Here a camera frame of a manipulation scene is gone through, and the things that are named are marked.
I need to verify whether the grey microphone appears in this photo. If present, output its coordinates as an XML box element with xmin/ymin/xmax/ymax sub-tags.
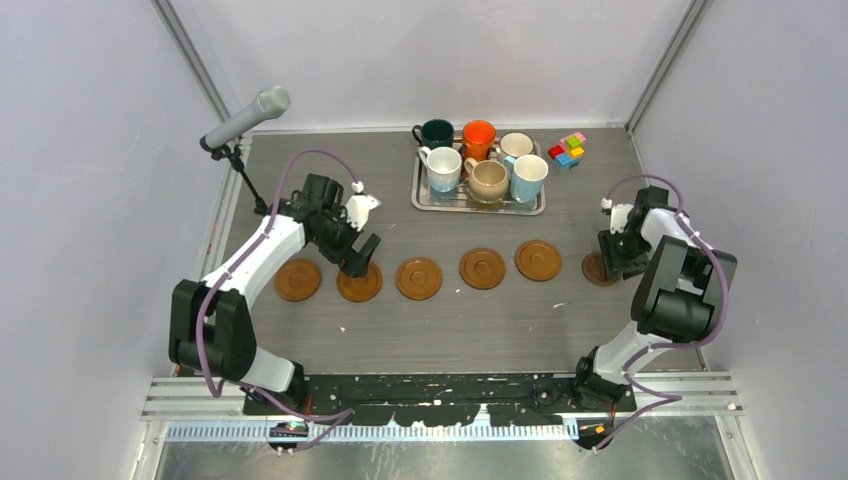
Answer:
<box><xmin>199</xmin><ymin>86</ymin><xmax>291</xmax><ymax>152</ymax></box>

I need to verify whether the colourful block puzzle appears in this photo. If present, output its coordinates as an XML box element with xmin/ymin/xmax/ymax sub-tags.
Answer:
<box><xmin>547</xmin><ymin>131</ymin><xmax>586</xmax><ymax>169</ymax></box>

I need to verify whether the dark green mug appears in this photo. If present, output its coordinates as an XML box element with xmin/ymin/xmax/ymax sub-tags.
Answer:
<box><xmin>411</xmin><ymin>119</ymin><xmax>455</xmax><ymax>149</ymax></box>

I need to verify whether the beige mug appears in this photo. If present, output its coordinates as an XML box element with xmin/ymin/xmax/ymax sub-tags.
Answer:
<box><xmin>464</xmin><ymin>158</ymin><xmax>509</xmax><ymax>204</ymax></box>

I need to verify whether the orange mug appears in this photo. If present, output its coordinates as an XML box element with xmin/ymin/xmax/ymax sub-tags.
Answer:
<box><xmin>459</xmin><ymin>120</ymin><xmax>497</xmax><ymax>161</ymax></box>

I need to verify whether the orange brown coaster front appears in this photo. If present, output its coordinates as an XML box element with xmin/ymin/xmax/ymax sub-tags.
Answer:
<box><xmin>514</xmin><ymin>239</ymin><xmax>562</xmax><ymax>282</ymax></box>

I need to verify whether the cream white mug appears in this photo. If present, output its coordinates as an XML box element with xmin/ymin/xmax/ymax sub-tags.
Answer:
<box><xmin>496</xmin><ymin>132</ymin><xmax>536</xmax><ymax>161</ymax></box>

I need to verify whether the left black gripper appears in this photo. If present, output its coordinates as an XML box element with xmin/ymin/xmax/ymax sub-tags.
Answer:
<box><xmin>311</xmin><ymin>204</ymin><xmax>379</xmax><ymax>278</ymax></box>

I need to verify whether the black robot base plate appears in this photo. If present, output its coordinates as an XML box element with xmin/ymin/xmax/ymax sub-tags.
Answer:
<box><xmin>272</xmin><ymin>373</ymin><xmax>636</xmax><ymax>427</ymax></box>

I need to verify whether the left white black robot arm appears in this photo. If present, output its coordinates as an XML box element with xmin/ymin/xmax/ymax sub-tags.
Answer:
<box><xmin>168</xmin><ymin>174</ymin><xmax>380</xmax><ymax>414</ymax></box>

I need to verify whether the dark wooden coaster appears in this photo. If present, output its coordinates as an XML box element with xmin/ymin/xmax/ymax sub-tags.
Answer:
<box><xmin>581</xmin><ymin>252</ymin><xmax>618</xmax><ymax>287</ymax></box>

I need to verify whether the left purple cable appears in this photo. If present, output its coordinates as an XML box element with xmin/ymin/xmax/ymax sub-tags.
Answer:
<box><xmin>197</xmin><ymin>148</ymin><xmax>362</xmax><ymax>453</ymax></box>

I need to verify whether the white blue mug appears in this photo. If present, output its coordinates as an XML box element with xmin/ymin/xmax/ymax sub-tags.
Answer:
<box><xmin>418</xmin><ymin>146</ymin><xmax>463</xmax><ymax>193</ymax></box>

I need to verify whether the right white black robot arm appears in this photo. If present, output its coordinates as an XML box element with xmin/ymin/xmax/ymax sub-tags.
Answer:
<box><xmin>570</xmin><ymin>186</ymin><xmax>737</xmax><ymax>411</ymax></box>

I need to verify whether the light blue mug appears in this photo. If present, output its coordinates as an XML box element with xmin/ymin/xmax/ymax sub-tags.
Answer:
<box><xmin>503</xmin><ymin>154</ymin><xmax>549</xmax><ymax>203</ymax></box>

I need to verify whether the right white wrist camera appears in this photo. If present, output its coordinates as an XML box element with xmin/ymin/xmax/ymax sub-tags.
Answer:
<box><xmin>601</xmin><ymin>198</ymin><xmax>634</xmax><ymax>234</ymax></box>

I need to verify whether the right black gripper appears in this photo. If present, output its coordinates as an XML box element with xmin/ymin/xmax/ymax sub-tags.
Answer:
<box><xmin>598</xmin><ymin>226</ymin><xmax>652</xmax><ymax>281</ymax></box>

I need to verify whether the orange brown coaster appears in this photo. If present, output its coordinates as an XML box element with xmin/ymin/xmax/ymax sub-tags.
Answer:
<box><xmin>274</xmin><ymin>258</ymin><xmax>322</xmax><ymax>302</ymax></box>
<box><xmin>514</xmin><ymin>239</ymin><xmax>562</xmax><ymax>282</ymax></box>

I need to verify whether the metal tray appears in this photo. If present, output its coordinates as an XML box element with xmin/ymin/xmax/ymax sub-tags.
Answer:
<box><xmin>410</xmin><ymin>137</ymin><xmax>548</xmax><ymax>217</ymax></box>

